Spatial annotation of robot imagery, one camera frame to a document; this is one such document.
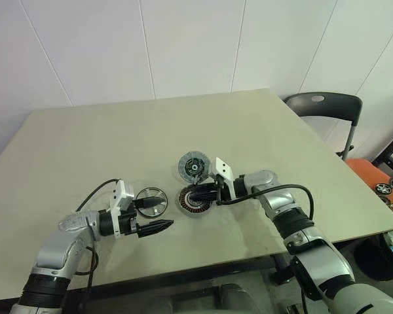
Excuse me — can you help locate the black table frame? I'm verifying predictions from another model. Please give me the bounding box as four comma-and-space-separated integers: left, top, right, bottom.
65, 241, 302, 314

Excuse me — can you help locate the round lid with circuit board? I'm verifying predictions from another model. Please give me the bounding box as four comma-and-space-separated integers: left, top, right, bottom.
178, 150, 210, 184

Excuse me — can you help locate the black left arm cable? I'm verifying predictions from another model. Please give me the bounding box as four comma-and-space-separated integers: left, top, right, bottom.
73, 178, 124, 276

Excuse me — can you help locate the orange tray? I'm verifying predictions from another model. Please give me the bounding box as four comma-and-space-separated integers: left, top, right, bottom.
345, 158, 393, 223

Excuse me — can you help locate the silver spoked rotor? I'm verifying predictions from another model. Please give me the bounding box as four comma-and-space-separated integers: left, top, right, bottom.
136, 186, 168, 218

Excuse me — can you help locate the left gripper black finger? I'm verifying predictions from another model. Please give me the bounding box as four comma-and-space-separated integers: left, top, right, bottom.
132, 195, 165, 209
136, 219, 175, 239

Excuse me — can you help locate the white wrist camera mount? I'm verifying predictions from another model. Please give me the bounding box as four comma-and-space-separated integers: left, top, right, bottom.
215, 156, 236, 200
109, 181, 138, 239

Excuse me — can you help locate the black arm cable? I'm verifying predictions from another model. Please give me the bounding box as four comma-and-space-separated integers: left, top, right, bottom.
73, 178, 124, 276
215, 184, 315, 226

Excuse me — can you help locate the motor housing with copper coils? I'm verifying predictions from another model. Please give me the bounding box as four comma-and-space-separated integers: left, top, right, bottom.
176, 184, 214, 217

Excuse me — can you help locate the black waste bin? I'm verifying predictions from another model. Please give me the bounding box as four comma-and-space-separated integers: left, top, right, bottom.
360, 228, 393, 282

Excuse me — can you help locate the black folding chair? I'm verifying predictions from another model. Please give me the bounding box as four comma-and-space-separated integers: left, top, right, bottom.
283, 92, 363, 161

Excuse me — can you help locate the thin black strap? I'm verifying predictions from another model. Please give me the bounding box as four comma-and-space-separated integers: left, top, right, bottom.
81, 258, 98, 314

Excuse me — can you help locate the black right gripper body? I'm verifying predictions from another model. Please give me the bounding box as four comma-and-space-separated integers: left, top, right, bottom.
212, 175, 233, 206

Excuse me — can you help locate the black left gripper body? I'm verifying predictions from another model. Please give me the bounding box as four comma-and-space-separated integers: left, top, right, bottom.
119, 209, 141, 237

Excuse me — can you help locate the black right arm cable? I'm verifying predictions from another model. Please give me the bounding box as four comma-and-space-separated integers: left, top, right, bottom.
215, 184, 315, 226

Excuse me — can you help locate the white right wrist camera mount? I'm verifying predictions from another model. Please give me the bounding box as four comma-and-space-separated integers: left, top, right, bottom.
215, 156, 236, 200

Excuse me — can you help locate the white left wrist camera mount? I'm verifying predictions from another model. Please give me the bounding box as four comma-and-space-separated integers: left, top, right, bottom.
109, 181, 138, 239

